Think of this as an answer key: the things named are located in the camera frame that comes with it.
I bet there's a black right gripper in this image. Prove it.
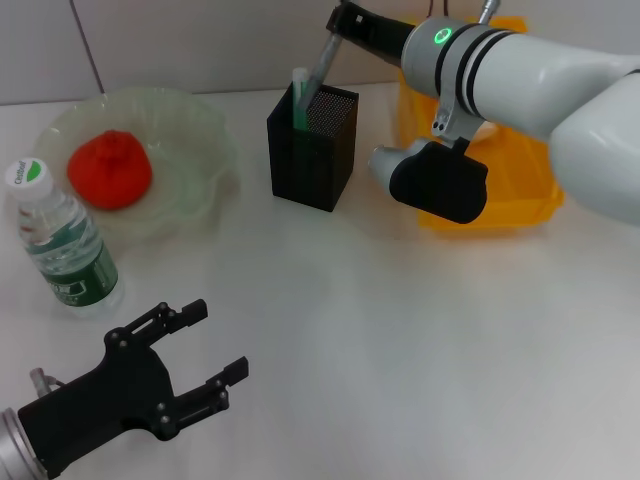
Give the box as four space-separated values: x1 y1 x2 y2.
325 2 419 65

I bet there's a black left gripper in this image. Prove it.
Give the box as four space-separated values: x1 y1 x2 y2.
17 298 250 477

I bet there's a grey marker pen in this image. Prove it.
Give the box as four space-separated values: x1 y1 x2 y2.
298 30 344 117

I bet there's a mint green pen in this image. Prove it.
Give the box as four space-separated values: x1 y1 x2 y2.
291 67 311 134

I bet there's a clear plastic water bottle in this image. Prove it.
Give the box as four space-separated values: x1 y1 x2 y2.
4 157 125 321

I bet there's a red tomato-shaped object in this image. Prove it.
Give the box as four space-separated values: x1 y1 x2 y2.
67 129 154 212

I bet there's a black mesh pen holder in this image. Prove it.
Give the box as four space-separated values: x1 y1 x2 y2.
265 82 360 215

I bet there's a pale green glass fruit plate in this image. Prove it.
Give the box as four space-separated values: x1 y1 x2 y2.
33 85 241 246

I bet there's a yellow plastic bin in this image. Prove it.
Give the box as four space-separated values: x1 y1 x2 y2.
396 14 567 232

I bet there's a left gripper cable with plugs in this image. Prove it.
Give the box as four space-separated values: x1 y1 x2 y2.
28 368 67 397

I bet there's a gripper cable with plugs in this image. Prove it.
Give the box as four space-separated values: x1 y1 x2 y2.
28 368 67 397
423 0 502 25

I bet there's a right gripper cable with plugs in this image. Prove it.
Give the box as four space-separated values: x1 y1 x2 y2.
423 0 502 25

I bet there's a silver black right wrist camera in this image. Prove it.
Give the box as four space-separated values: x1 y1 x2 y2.
368 138 490 226

